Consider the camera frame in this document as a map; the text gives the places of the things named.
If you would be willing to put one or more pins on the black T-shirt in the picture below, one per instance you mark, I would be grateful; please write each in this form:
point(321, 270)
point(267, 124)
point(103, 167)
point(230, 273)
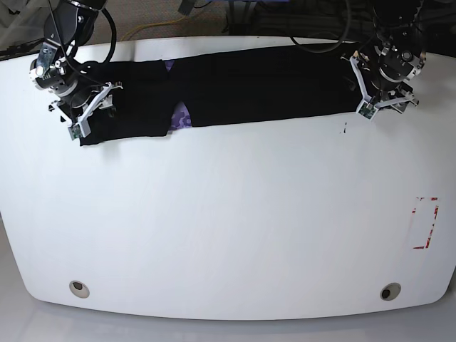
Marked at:
point(255, 85)

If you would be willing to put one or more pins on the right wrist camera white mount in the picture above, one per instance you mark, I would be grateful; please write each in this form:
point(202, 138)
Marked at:
point(81, 128)

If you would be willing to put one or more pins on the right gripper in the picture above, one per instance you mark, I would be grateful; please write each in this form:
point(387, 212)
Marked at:
point(73, 99)

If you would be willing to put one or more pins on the black tripod rod on floor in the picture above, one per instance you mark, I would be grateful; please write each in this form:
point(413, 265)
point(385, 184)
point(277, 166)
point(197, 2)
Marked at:
point(22, 49)

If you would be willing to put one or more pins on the right table cable grommet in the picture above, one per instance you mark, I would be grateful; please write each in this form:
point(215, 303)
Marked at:
point(390, 292)

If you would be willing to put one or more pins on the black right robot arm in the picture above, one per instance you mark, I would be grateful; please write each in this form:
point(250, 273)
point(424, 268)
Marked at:
point(69, 26)

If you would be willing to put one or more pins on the red tape rectangle marking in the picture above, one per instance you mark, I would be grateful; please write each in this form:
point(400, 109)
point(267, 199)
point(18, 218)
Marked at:
point(422, 222)

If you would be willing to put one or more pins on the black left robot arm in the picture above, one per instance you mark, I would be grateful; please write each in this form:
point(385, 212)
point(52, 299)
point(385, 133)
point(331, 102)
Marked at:
point(386, 63)

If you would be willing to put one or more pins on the left table cable grommet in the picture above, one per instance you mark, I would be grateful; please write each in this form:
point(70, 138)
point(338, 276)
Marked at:
point(79, 289)

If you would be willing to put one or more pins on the table cable grommet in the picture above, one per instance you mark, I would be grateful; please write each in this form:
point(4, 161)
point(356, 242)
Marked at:
point(79, 289)
point(390, 292)

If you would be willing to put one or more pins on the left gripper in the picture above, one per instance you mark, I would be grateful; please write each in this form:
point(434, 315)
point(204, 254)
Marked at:
point(352, 83)

